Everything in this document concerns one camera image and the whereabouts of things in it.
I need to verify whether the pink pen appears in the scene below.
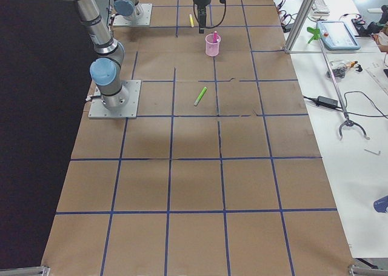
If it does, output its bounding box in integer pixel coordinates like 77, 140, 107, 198
213, 31, 218, 44

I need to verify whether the pink mesh cup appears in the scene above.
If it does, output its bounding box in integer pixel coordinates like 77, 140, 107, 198
205, 33, 221, 57

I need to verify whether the yellow pen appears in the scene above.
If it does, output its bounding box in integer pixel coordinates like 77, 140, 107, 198
189, 13, 194, 28

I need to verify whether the green pen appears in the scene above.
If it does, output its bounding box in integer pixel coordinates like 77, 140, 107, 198
193, 86, 207, 107

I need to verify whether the green plastic tool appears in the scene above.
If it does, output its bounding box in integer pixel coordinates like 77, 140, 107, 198
307, 27, 321, 44

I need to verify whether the teach pendant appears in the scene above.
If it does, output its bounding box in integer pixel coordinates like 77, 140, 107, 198
316, 21, 361, 50

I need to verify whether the black power adapter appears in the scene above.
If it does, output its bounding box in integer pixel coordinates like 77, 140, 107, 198
316, 96, 338, 109

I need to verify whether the long reach grabber tool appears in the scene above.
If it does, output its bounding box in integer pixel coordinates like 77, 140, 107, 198
315, 18, 371, 141

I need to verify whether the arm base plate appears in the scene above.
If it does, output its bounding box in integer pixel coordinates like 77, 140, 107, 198
88, 80, 141, 119
113, 2, 152, 27

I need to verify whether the aluminium frame post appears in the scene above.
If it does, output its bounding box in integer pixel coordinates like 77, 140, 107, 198
284, 0, 315, 53

